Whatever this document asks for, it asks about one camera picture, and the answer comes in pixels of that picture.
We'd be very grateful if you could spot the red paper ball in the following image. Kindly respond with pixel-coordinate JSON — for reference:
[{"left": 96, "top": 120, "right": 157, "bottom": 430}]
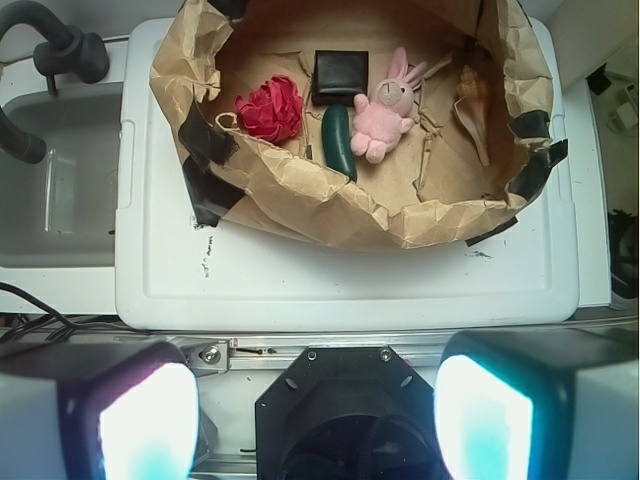
[{"left": 234, "top": 75, "right": 304, "bottom": 145}]

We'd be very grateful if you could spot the black hose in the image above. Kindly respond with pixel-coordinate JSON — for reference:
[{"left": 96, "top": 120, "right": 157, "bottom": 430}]
[{"left": 0, "top": 106, "right": 48, "bottom": 165}]

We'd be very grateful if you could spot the pink plush bunny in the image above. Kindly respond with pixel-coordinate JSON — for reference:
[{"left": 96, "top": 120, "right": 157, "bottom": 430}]
[{"left": 350, "top": 47, "right": 427, "bottom": 164}]

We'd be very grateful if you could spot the black cable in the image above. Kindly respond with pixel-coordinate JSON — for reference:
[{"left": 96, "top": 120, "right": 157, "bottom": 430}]
[{"left": 0, "top": 282, "right": 121, "bottom": 346}]

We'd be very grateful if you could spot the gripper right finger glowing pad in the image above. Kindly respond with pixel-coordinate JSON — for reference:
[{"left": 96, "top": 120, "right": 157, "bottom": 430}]
[{"left": 434, "top": 327, "right": 639, "bottom": 479}]

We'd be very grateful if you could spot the white plastic cooler lid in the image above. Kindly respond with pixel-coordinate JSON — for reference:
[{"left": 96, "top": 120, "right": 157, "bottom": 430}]
[{"left": 115, "top": 19, "right": 579, "bottom": 333}]

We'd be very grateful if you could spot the black square wallet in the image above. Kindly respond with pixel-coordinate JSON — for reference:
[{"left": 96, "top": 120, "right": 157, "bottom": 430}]
[{"left": 311, "top": 50, "right": 369, "bottom": 107}]

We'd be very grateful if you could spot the white sink basin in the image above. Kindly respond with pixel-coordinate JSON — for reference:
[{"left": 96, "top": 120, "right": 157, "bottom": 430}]
[{"left": 0, "top": 82, "right": 126, "bottom": 315}]

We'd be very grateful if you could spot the crumpled brown paper bag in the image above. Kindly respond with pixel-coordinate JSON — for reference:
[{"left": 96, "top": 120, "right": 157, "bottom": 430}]
[{"left": 150, "top": 1, "right": 567, "bottom": 251}]

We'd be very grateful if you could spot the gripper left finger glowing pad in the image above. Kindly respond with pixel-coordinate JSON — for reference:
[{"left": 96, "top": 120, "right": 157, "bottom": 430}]
[{"left": 1, "top": 341, "right": 199, "bottom": 479}]

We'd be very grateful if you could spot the beige conch seashell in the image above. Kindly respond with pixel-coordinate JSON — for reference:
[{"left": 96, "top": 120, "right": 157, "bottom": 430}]
[{"left": 454, "top": 65, "right": 491, "bottom": 167}]

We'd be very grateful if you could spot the dark green cucumber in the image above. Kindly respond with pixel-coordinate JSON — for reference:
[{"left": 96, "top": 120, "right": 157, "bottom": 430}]
[{"left": 321, "top": 104, "right": 357, "bottom": 182}]

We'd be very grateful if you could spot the black octagonal mount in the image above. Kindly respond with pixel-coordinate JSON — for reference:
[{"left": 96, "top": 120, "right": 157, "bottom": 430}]
[{"left": 255, "top": 346, "right": 449, "bottom": 479}]

